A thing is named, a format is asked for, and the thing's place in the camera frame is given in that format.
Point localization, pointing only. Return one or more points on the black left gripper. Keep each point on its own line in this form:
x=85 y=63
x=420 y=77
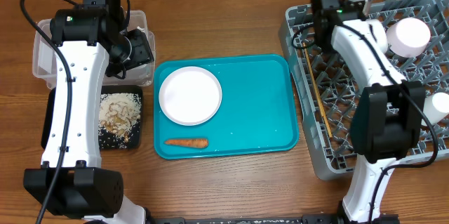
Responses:
x=144 y=53

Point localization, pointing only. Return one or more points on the large pink plate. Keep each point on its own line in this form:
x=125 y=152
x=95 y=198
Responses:
x=190 y=96

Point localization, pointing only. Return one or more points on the orange carrot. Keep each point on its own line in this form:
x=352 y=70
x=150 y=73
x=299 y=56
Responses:
x=197 y=143

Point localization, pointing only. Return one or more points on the wooden chopstick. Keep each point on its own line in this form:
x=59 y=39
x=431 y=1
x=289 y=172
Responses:
x=313 y=82
x=323 y=114

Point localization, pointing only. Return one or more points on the small pink plate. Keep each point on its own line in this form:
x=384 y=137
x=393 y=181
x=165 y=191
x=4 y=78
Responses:
x=409 y=37

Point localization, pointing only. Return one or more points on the white paper cup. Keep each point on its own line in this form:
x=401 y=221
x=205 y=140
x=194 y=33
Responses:
x=436 y=107

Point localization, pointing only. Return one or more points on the white bowl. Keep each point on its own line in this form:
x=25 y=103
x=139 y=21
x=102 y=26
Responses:
x=379 y=35

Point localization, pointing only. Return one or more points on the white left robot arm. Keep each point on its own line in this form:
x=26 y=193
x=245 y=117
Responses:
x=92 y=41

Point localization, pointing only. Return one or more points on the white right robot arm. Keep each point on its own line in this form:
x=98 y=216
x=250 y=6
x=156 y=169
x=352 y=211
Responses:
x=390 y=110

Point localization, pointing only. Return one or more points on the black waste tray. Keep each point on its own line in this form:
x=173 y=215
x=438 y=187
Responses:
x=107 y=139

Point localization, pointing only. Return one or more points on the rice food scraps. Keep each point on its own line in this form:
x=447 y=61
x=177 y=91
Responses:
x=119 y=114

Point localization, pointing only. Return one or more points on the clear plastic bin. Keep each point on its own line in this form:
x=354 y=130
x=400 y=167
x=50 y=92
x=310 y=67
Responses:
x=44 y=64

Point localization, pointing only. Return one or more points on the teal plastic tray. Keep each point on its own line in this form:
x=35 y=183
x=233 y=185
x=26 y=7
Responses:
x=257 y=113

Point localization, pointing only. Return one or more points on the grey dish rack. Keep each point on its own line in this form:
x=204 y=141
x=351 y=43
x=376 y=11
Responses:
x=332 y=158

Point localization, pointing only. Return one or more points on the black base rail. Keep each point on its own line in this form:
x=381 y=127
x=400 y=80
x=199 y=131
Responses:
x=321 y=218

